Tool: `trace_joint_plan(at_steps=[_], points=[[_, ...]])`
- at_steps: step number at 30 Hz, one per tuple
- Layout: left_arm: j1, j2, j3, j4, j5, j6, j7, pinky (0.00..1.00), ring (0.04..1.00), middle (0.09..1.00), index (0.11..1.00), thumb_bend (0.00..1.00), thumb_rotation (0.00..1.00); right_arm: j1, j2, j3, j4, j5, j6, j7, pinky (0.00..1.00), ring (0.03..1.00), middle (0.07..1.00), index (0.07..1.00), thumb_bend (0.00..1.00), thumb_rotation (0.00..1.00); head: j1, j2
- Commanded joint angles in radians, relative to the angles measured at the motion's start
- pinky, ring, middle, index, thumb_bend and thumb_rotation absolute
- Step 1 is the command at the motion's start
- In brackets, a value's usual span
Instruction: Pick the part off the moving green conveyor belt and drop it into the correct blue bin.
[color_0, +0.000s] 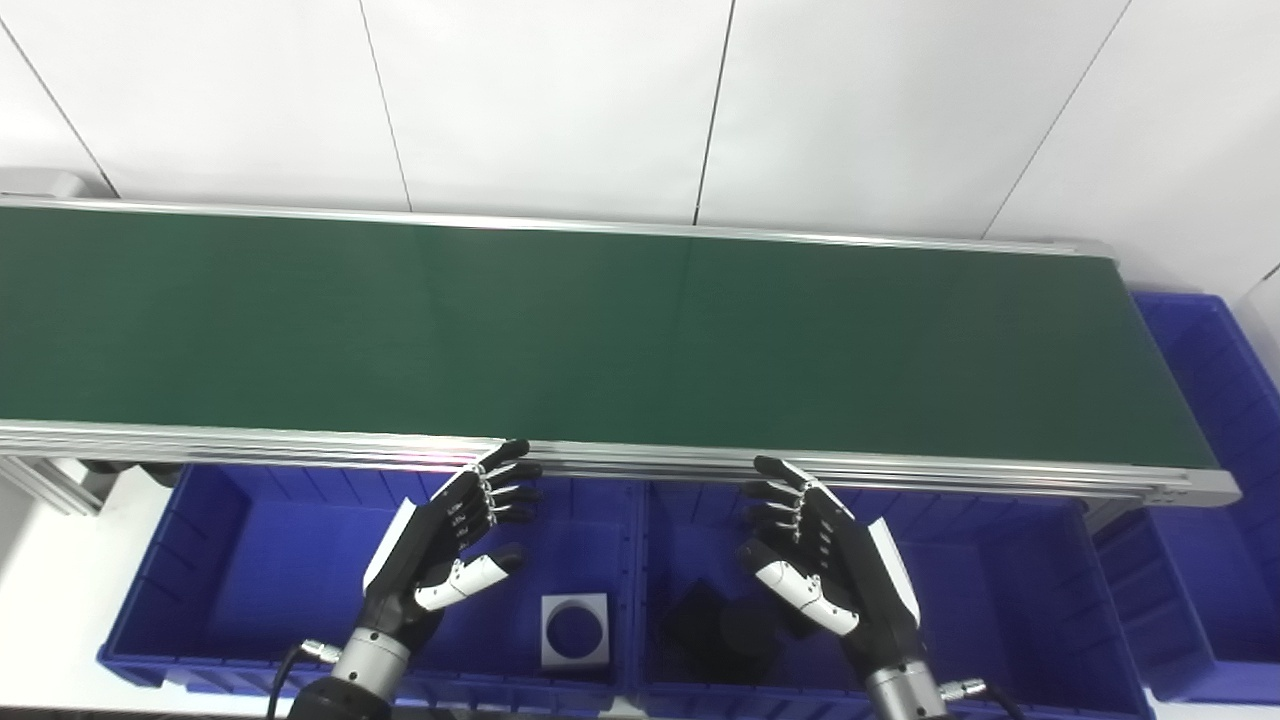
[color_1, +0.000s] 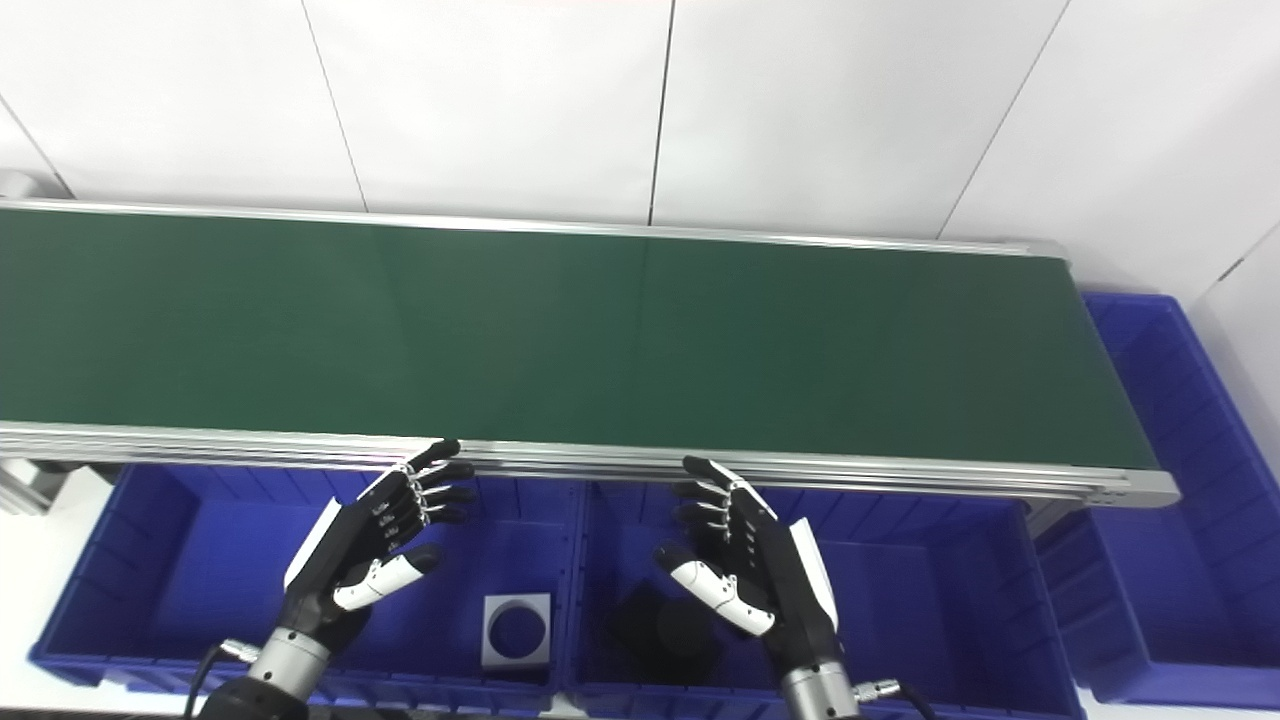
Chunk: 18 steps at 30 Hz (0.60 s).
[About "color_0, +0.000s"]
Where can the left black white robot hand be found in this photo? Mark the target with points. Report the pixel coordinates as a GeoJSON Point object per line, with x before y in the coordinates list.
{"type": "Point", "coordinates": [440, 540]}

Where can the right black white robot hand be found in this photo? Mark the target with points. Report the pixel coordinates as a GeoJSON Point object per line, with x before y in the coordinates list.
{"type": "Point", "coordinates": [845, 570]}

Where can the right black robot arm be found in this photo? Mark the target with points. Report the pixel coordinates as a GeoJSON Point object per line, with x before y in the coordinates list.
{"type": "Point", "coordinates": [900, 695]}

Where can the white square part with hole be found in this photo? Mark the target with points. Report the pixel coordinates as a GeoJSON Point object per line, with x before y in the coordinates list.
{"type": "Point", "coordinates": [552, 650]}

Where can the blue bin with black parts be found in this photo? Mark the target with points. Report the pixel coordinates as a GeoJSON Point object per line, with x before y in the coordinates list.
{"type": "Point", "coordinates": [1000, 600]}

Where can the black square part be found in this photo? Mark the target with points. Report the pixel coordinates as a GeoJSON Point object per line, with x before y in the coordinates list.
{"type": "Point", "coordinates": [690, 630]}

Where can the blue bin with white parts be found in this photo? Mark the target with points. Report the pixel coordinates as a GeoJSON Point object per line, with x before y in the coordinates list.
{"type": "Point", "coordinates": [260, 570]}

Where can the green conveyor belt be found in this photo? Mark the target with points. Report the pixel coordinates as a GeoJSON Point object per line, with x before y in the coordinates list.
{"type": "Point", "coordinates": [650, 460]}
{"type": "Point", "coordinates": [600, 340]}

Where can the empty blue bin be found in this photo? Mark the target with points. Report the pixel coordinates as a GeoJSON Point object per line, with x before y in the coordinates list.
{"type": "Point", "coordinates": [1210, 420]}

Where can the aluminium conveyor leg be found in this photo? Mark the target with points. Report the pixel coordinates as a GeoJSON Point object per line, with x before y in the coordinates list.
{"type": "Point", "coordinates": [45, 485]}

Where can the grey conveyor end housing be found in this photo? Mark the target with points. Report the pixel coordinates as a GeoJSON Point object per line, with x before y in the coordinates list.
{"type": "Point", "coordinates": [40, 182]}

